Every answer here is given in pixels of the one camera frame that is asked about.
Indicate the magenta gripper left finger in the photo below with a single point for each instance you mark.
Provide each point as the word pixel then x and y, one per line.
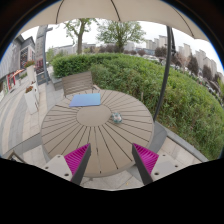
pixel 72 166

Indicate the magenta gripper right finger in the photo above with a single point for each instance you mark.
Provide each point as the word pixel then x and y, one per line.
pixel 150 165

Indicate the teal patterned computer mouse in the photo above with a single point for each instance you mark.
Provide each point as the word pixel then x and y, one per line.
pixel 116 118

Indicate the blue mouse pad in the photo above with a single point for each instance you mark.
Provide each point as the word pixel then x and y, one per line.
pixel 92 99

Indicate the round slatted wooden table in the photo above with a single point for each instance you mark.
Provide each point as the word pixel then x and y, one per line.
pixel 66 128

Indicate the green hedge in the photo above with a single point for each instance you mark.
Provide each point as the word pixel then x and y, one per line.
pixel 182 105

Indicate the grey wicker chair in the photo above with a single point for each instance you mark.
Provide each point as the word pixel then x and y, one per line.
pixel 77 83

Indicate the white planter near table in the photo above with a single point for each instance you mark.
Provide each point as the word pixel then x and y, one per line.
pixel 31 99

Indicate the white planter far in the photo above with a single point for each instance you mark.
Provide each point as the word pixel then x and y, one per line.
pixel 29 65

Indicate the dark curved umbrella pole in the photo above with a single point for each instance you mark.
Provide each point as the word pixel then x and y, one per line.
pixel 166 71

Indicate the beige patio umbrella canopy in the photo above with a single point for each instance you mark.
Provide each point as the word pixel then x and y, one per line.
pixel 157 11

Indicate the grey umbrella base plate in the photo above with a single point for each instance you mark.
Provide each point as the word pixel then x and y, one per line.
pixel 158 139

